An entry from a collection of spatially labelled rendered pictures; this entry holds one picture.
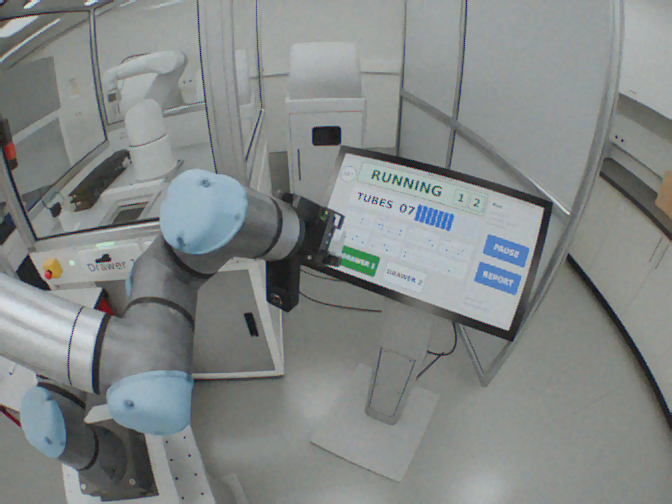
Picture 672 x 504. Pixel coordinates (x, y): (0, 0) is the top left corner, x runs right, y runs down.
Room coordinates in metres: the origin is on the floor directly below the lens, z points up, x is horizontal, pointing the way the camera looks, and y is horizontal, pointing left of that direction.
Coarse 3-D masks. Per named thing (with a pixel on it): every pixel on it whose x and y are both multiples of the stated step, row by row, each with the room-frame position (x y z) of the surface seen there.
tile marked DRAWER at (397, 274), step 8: (392, 264) 0.52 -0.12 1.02; (400, 264) 0.51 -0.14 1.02; (384, 272) 0.51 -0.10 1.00; (392, 272) 0.51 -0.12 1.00; (400, 272) 0.50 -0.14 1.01; (408, 272) 0.50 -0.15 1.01; (416, 272) 0.49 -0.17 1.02; (424, 272) 0.49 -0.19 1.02; (384, 280) 0.50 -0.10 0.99; (392, 280) 0.49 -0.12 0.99; (400, 280) 0.49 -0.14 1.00; (408, 280) 0.48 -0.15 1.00; (416, 280) 0.48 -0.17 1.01; (424, 280) 0.48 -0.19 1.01; (408, 288) 0.47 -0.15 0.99; (416, 288) 0.47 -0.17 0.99
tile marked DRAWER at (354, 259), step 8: (344, 248) 0.58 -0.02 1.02; (352, 248) 0.57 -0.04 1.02; (344, 256) 0.56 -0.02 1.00; (352, 256) 0.56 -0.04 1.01; (360, 256) 0.55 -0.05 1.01; (368, 256) 0.55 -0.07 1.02; (376, 256) 0.54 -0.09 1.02; (344, 264) 0.55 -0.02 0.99; (352, 264) 0.54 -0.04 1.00; (360, 264) 0.54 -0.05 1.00; (368, 264) 0.53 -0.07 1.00; (376, 264) 0.53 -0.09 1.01; (360, 272) 0.53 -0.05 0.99; (368, 272) 0.52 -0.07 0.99
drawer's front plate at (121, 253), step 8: (96, 248) 0.69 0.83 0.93; (104, 248) 0.69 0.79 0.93; (112, 248) 0.69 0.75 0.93; (120, 248) 0.70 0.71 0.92; (128, 248) 0.70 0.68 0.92; (136, 248) 0.71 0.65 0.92; (80, 256) 0.67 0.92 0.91; (88, 256) 0.67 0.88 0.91; (96, 256) 0.68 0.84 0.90; (112, 256) 0.69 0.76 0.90; (120, 256) 0.70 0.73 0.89; (128, 256) 0.70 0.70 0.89; (136, 256) 0.71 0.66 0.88; (96, 264) 0.68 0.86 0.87; (104, 264) 0.68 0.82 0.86; (128, 264) 0.70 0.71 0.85; (88, 272) 0.67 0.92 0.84; (96, 272) 0.67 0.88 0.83; (104, 272) 0.68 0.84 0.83; (112, 272) 0.69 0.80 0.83; (120, 272) 0.69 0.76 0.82
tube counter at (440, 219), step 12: (408, 204) 0.60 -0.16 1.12; (420, 204) 0.59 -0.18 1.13; (396, 216) 0.59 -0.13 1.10; (408, 216) 0.58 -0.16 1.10; (420, 216) 0.57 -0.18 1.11; (432, 216) 0.56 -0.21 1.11; (444, 216) 0.56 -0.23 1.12; (456, 216) 0.55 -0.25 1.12; (444, 228) 0.54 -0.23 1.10; (456, 228) 0.53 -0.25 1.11; (468, 228) 0.52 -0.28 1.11
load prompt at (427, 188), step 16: (368, 176) 0.67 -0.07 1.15; (384, 176) 0.66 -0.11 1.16; (400, 176) 0.65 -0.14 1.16; (416, 176) 0.64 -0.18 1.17; (400, 192) 0.62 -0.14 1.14; (416, 192) 0.61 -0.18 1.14; (432, 192) 0.60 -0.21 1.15; (448, 192) 0.59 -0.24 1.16; (464, 192) 0.58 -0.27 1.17; (480, 192) 0.57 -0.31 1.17; (464, 208) 0.55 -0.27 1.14; (480, 208) 0.54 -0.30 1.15
